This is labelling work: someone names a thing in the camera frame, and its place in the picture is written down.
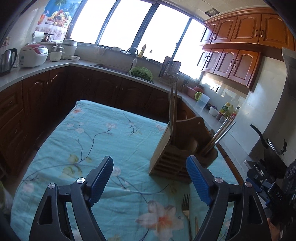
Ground gold fork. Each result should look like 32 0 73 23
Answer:
182 194 193 241

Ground person right hand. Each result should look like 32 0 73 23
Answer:
267 218 280 241

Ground black wok pan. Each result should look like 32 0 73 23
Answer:
250 124 287 179

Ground teal floral tablecloth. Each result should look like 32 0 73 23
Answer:
10 99 239 241

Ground yellow oil bottle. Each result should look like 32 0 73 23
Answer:
219 102 233 118

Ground wooden utensil holder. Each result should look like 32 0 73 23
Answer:
149 116 218 184

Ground clear measuring jug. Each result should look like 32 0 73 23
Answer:
196 92 210 109

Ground range hood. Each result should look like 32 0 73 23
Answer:
281 47 296 99

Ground knife rack on counter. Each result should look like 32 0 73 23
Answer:
159 56 181 80

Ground stainless electric kettle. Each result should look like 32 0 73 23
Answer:
0 48 18 76

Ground white pink rice cooker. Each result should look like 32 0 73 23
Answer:
18 44 49 68

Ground green colander with vegetables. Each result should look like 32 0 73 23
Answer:
129 66 153 81

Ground white cooking pot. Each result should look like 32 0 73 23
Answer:
61 39 78 60

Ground tropical fruit poster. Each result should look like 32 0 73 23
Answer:
35 0 81 41

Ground upper wooden wall cabinets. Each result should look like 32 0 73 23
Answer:
198 8 295 89

